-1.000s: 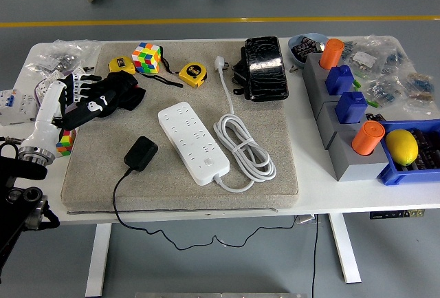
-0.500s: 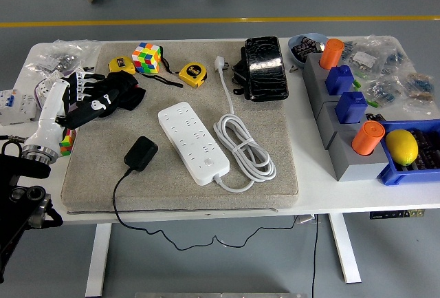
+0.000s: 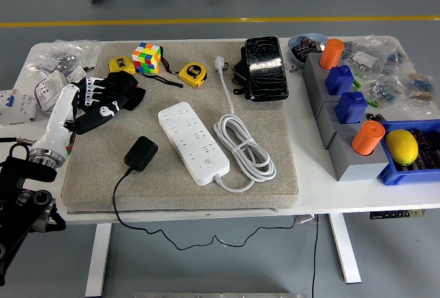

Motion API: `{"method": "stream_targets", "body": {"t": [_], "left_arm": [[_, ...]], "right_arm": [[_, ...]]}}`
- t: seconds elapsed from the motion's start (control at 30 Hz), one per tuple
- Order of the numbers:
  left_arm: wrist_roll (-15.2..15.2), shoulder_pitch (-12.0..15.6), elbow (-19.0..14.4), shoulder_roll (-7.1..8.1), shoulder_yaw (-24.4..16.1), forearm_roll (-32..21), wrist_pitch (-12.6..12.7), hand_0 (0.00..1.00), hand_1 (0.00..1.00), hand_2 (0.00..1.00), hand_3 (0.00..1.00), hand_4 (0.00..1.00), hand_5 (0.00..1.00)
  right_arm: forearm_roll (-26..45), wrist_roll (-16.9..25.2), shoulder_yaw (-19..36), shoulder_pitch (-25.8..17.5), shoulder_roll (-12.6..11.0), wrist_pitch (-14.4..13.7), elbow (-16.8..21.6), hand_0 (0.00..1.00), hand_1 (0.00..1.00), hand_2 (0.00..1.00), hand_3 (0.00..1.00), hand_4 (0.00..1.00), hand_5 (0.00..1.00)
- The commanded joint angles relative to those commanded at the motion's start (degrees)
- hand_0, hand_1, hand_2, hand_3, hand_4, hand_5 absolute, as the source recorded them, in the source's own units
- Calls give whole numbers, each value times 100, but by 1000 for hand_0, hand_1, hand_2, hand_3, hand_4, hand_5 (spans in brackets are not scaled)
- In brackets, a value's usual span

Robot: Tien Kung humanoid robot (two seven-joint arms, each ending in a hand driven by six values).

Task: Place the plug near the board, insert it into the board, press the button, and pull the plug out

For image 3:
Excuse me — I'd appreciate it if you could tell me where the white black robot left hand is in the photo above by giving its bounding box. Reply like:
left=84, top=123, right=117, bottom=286
left=31, top=76, right=122, bottom=156

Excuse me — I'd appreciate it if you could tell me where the black plug adapter with cord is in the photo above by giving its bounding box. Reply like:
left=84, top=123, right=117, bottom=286
left=112, top=135, right=298, bottom=253

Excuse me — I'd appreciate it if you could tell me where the white power strip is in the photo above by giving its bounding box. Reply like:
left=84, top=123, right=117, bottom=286
left=157, top=102, right=230, bottom=186

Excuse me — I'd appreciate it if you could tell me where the white circuit breaker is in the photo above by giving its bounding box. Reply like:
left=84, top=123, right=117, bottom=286
left=0, top=88, right=37, bottom=127

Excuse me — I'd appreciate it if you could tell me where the clear bag of metal parts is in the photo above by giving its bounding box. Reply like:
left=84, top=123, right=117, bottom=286
left=34, top=39, right=101, bottom=72

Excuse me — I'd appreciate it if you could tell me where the black cloth pouch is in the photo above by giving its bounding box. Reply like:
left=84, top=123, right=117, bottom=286
left=99, top=72, right=146, bottom=112

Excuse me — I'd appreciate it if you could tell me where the yellow tape measure plain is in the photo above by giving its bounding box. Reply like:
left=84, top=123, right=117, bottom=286
left=108, top=55, right=138, bottom=74

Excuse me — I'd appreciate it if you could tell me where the large colourful puzzle cube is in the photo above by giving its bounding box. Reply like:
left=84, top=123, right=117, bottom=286
left=131, top=41, right=162, bottom=74

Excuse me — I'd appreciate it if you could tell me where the grey-brown mat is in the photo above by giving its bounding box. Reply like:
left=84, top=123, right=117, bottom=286
left=60, top=40, right=299, bottom=215

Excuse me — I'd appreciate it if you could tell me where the yellow tape measure 5m print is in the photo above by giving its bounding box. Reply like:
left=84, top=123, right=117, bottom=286
left=178, top=62, right=208, bottom=88

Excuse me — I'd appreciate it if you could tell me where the white table leg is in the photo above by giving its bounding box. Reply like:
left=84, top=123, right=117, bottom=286
left=328, top=213, right=362, bottom=284
left=85, top=222, right=113, bottom=298

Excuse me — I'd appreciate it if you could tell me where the glossy black case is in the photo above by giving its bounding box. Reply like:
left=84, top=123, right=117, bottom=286
left=243, top=35, right=289, bottom=102

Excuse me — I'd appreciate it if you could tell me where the black capacitors heap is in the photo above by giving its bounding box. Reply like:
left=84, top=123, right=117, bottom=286
left=291, top=36, right=326, bottom=63
left=400, top=128, right=440, bottom=172

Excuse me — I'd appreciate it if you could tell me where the grey peg holder block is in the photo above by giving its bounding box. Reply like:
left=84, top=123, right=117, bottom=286
left=328, top=129, right=391, bottom=182
left=315, top=100, right=365, bottom=149
left=301, top=52, right=344, bottom=105

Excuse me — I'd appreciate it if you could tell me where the light blue bowl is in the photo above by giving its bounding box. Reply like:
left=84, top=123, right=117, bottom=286
left=287, top=32, right=329, bottom=69

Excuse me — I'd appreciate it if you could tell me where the orange cylinder peg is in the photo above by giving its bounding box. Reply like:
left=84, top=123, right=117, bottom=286
left=319, top=38, right=345, bottom=70
left=351, top=120, right=385, bottom=157

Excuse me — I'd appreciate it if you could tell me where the blue block peg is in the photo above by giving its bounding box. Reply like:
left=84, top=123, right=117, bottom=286
left=335, top=90, right=368, bottom=124
left=324, top=64, right=355, bottom=96

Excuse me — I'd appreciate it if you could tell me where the clear bag with white label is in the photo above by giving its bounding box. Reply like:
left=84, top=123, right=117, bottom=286
left=343, top=38, right=406, bottom=75

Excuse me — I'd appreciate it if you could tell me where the clear bag of blue resistors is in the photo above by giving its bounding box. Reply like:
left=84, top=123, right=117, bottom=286
left=364, top=74, right=406, bottom=106

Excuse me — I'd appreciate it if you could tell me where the blue plastic bin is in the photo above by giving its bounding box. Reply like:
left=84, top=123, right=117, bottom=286
left=376, top=118, right=440, bottom=187

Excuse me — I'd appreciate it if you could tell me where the yellow lemon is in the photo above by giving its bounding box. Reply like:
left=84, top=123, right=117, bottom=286
left=384, top=129, right=419, bottom=167

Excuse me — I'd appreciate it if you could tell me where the black table control panel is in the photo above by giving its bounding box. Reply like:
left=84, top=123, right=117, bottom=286
left=369, top=209, right=426, bottom=220

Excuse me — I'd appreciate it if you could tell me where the clear bag of striped resistors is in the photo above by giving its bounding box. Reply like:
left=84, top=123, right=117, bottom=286
left=401, top=70, right=436, bottom=113

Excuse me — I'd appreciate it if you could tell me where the white wall socket panel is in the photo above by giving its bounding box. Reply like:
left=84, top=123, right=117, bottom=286
left=35, top=70, right=69, bottom=110
left=65, top=66, right=87, bottom=84

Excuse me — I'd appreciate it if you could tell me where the black tape measure strap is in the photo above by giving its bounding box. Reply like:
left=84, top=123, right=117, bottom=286
left=139, top=72, right=184, bottom=88
left=159, top=45, right=177, bottom=75

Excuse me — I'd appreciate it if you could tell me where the white power cord with plug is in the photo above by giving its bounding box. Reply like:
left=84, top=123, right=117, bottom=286
left=211, top=55, right=277, bottom=193

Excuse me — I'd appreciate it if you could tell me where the metal bracket under table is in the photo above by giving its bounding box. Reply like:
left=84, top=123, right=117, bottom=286
left=294, top=213, right=321, bottom=225

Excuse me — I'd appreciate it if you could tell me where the thin black hanging cable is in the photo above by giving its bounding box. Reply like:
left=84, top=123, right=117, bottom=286
left=311, top=214, right=320, bottom=298

